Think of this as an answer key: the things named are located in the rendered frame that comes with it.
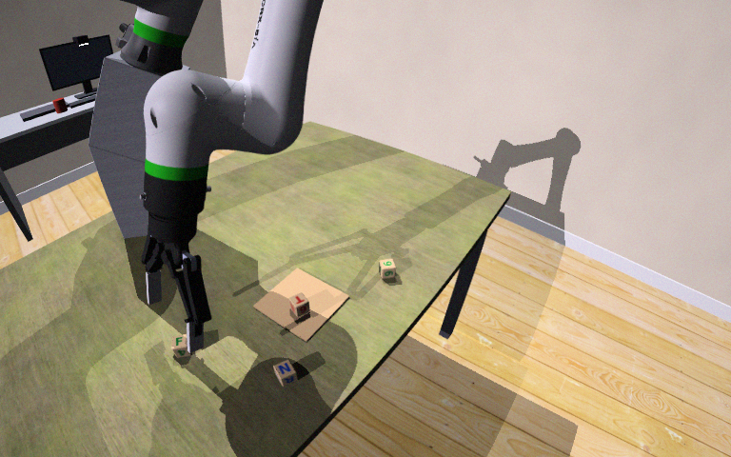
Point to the tan square mat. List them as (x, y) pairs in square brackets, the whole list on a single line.
[(324, 301)]

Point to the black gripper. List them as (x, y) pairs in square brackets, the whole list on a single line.
[(170, 245)]

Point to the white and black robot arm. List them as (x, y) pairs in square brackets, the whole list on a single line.
[(189, 114)]

